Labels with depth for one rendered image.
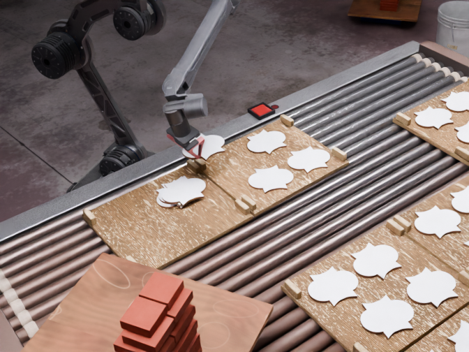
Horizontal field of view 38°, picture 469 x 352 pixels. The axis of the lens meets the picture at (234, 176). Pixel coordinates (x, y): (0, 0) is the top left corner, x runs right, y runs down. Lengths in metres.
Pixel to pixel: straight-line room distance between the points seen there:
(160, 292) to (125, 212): 0.80
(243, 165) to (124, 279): 0.68
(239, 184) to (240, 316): 0.64
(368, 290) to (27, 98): 3.30
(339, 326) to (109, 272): 0.61
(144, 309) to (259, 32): 4.02
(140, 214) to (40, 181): 1.86
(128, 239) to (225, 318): 0.51
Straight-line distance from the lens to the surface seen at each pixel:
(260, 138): 2.41
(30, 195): 3.89
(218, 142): 2.22
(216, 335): 1.67
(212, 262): 2.00
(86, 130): 4.29
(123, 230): 2.11
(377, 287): 1.92
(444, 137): 2.49
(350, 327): 1.82
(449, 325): 1.87
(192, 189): 2.18
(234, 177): 2.26
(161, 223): 2.11
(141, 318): 1.36
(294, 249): 2.03
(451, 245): 2.07
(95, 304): 1.78
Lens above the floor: 2.34
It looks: 38 degrees down
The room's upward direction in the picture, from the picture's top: 3 degrees counter-clockwise
